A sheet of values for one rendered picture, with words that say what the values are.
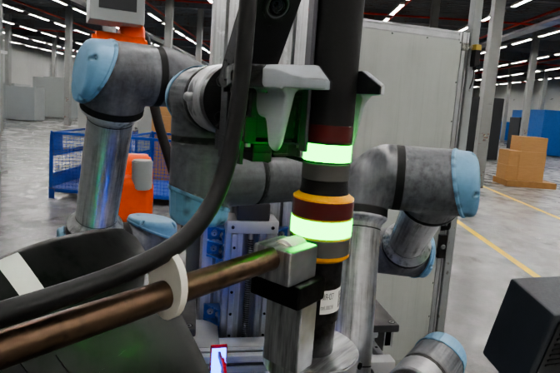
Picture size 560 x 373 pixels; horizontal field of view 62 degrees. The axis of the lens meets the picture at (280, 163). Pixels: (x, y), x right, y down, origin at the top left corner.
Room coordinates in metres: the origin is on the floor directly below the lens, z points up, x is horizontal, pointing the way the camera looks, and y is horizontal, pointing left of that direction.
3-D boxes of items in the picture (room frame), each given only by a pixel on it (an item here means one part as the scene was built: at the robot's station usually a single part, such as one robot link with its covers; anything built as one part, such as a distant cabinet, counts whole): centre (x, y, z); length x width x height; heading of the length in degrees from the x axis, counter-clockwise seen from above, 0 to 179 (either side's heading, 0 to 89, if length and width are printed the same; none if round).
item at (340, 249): (0.32, -0.03, 1.46); 0.04 x 0.04 x 0.01
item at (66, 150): (7.18, 2.85, 0.49); 1.27 x 0.88 x 0.98; 179
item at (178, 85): (0.57, 0.10, 1.55); 0.11 x 0.08 x 0.09; 27
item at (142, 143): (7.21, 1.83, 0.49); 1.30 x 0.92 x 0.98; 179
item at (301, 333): (0.32, -0.03, 1.42); 0.09 x 0.07 x 0.10; 142
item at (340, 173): (0.32, -0.03, 1.51); 0.03 x 0.03 x 0.01
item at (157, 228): (1.08, 0.30, 1.20); 0.13 x 0.12 x 0.14; 125
